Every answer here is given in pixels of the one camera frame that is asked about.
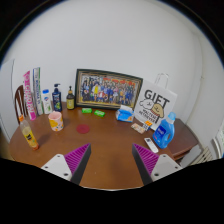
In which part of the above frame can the blue tissue pack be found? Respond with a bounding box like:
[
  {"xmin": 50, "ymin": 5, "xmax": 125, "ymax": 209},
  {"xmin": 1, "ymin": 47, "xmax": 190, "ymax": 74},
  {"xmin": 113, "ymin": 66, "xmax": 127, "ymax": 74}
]
[{"xmin": 115, "ymin": 104, "xmax": 135, "ymax": 123}]

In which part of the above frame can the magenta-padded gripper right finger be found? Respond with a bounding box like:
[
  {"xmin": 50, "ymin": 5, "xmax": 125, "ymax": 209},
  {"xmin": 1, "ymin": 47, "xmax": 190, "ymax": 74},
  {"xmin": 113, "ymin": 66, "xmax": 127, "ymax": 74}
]
[{"xmin": 132, "ymin": 143, "xmax": 183, "ymax": 186}]

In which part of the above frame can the tall white green box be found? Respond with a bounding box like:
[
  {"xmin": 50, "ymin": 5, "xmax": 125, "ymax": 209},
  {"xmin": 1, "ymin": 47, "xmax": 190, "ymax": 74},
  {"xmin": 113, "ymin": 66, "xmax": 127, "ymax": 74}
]
[{"xmin": 32, "ymin": 66, "xmax": 45, "ymax": 116}]

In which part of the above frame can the small orange white packet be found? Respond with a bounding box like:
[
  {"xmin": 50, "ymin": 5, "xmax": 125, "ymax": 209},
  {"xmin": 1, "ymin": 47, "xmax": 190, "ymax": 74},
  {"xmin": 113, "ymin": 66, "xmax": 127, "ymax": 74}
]
[{"xmin": 142, "ymin": 119, "xmax": 154, "ymax": 132}]

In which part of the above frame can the blue detergent bottle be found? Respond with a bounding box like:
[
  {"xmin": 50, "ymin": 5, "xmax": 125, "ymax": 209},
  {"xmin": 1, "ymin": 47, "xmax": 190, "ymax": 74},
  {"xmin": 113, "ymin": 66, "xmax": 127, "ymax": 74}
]
[{"xmin": 152, "ymin": 111, "xmax": 177, "ymax": 150}]

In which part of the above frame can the tall pink box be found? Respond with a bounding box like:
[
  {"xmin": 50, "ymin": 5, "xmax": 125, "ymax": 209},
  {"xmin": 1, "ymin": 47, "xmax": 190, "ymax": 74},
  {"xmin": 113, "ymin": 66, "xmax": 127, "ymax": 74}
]
[{"xmin": 22, "ymin": 70, "xmax": 37, "ymax": 121}]

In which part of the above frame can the small clear snack packet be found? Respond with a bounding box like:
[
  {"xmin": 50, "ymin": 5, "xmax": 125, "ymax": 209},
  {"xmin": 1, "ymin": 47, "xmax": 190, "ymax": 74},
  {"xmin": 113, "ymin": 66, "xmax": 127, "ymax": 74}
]
[{"xmin": 130, "ymin": 122, "xmax": 147, "ymax": 135}]

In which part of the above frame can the white printed paper bag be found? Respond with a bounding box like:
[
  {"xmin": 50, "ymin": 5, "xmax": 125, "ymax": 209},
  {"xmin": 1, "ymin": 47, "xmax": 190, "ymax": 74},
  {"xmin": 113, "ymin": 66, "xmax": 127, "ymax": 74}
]
[{"xmin": 133, "ymin": 72, "xmax": 178, "ymax": 122}]

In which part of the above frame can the brown wooden chair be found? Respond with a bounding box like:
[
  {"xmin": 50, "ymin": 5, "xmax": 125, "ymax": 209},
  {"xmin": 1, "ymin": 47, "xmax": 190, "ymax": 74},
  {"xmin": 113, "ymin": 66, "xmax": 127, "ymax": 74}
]
[{"xmin": 13, "ymin": 84, "xmax": 29, "ymax": 125}]

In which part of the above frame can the brown pump bottle yellow label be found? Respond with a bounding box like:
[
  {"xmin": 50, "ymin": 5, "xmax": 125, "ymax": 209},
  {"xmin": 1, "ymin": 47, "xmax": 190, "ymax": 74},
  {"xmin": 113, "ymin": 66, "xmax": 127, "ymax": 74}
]
[{"xmin": 65, "ymin": 85, "xmax": 76, "ymax": 111}]

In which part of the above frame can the pink and yellow mug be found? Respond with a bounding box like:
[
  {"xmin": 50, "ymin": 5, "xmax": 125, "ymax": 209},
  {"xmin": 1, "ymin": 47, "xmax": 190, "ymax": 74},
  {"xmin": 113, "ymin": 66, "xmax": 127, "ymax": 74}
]
[{"xmin": 48, "ymin": 110, "xmax": 65, "ymax": 132}]

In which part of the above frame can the orange-capped juice bottle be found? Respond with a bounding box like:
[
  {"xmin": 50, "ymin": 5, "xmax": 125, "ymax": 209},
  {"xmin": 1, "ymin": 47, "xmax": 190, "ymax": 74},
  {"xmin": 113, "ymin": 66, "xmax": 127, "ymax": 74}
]
[{"xmin": 18, "ymin": 114, "xmax": 40, "ymax": 151}]

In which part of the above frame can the white bottle blue cap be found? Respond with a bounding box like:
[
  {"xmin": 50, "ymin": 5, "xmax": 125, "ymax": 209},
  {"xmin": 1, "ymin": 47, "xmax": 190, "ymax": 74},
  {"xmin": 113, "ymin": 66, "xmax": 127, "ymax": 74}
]
[{"xmin": 41, "ymin": 88, "xmax": 54, "ymax": 115}]

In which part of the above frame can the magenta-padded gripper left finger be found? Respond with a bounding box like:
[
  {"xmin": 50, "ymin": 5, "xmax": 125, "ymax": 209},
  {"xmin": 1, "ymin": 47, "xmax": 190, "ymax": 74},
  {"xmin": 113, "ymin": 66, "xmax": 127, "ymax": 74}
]
[{"xmin": 40, "ymin": 143, "xmax": 92, "ymax": 186}]

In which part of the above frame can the white remote control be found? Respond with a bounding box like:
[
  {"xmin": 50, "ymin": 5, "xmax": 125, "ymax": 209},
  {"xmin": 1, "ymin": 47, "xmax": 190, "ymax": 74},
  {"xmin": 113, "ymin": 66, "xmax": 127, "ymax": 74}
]
[{"xmin": 143, "ymin": 137, "xmax": 160, "ymax": 154}]

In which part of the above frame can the framed group photo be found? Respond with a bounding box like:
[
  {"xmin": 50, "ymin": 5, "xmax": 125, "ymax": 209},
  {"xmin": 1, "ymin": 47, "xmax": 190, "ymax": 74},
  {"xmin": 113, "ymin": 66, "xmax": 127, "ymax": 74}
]
[{"xmin": 74, "ymin": 68, "xmax": 144, "ymax": 111}]

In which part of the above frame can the dark blue pump bottle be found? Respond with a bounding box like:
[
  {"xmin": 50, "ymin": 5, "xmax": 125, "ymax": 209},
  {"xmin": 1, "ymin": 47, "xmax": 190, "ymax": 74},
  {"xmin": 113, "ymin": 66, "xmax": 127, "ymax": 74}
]
[{"xmin": 51, "ymin": 83, "xmax": 63, "ymax": 113}]

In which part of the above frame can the white refrigerator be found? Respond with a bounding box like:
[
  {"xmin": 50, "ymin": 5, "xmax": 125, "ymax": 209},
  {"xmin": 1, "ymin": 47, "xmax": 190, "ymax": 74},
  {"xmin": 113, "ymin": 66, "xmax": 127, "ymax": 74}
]
[{"xmin": 0, "ymin": 59, "xmax": 16, "ymax": 134}]

